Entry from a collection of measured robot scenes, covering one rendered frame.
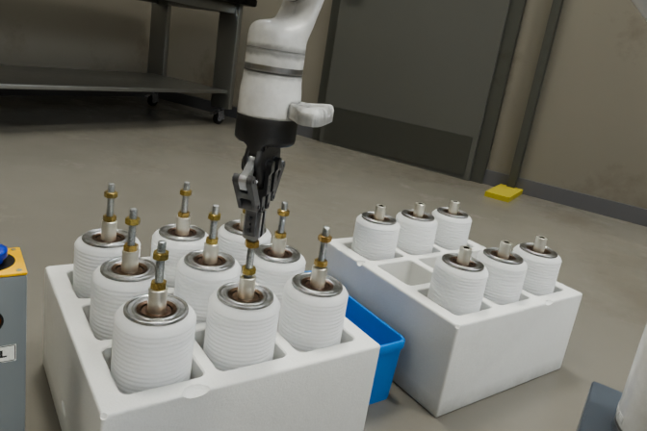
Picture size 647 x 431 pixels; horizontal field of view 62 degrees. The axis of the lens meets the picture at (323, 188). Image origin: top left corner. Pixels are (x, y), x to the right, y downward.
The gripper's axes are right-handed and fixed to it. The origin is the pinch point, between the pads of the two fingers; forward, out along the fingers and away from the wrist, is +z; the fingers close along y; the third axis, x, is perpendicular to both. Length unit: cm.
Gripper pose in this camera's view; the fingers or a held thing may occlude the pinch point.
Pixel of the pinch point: (254, 223)
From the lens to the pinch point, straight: 69.6
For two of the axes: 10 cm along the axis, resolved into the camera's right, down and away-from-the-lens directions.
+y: -2.4, 2.1, -9.5
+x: 9.6, 2.0, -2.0
